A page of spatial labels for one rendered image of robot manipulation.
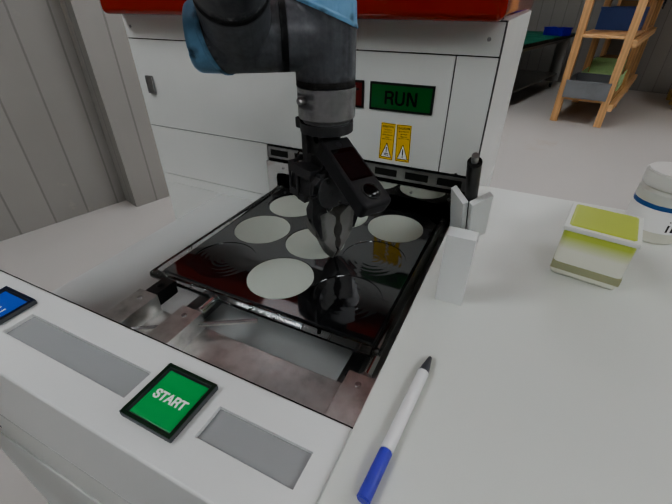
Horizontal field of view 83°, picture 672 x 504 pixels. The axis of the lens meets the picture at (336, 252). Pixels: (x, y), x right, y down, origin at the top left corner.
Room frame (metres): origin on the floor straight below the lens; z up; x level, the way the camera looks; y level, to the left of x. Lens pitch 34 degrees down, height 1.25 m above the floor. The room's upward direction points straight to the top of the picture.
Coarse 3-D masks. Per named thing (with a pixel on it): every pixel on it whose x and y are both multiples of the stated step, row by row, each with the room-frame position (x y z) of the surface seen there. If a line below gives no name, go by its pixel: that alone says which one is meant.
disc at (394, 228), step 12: (384, 216) 0.65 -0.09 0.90; (396, 216) 0.65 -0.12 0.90; (372, 228) 0.60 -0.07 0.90; (384, 228) 0.60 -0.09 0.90; (396, 228) 0.60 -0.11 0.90; (408, 228) 0.60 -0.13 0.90; (420, 228) 0.60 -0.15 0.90; (384, 240) 0.56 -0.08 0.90; (396, 240) 0.56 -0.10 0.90; (408, 240) 0.56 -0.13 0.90
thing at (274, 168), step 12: (276, 168) 0.83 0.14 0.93; (276, 180) 0.83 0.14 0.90; (384, 180) 0.72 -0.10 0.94; (396, 192) 0.70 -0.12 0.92; (408, 192) 0.69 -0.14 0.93; (420, 192) 0.68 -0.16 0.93; (432, 192) 0.67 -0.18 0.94; (444, 192) 0.66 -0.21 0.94; (444, 204) 0.66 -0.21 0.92; (444, 228) 0.66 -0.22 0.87
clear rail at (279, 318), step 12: (156, 276) 0.46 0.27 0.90; (168, 276) 0.45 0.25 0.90; (192, 288) 0.43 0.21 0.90; (204, 288) 0.42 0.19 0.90; (216, 300) 0.41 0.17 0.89; (228, 300) 0.40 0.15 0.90; (240, 300) 0.40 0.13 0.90; (252, 312) 0.38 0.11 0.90; (264, 312) 0.38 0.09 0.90; (276, 312) 0.37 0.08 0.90; (288, 324) 0.36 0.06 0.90; (300, 324) 0.35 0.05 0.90; (312, 324) 0.35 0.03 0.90; (324, 336) 0.33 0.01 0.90; (336, 336) 0.33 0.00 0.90; (348, 348) 0.32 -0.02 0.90; (360, 348) 0.31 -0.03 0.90; (372, 348) 0.31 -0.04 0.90
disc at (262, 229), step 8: (264, 216) 0.65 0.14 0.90; (272, 216) 0.65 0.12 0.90; (240, 224) 0.62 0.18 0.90; (248, 224) 0.62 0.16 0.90; (256, 224) 0.62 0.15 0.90; (264, 224) 0.62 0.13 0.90; (272, 224) 0.62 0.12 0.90; (280, 224) 0.62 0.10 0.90; (288, 224) 0.62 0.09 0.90; (240, 232) 0.59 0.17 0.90; (248, 232) 0.59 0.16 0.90; (256, 232) 0.59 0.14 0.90; (264, 232) 0.59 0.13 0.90; (272, 232) 0.59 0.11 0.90; (280, 232) 0.59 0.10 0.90; (288, 232) 0.59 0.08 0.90; (248, 240) 0.56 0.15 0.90; (256, 240) 0.56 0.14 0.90; (264, 240) 0.56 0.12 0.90; (272, 240) 0.56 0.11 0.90
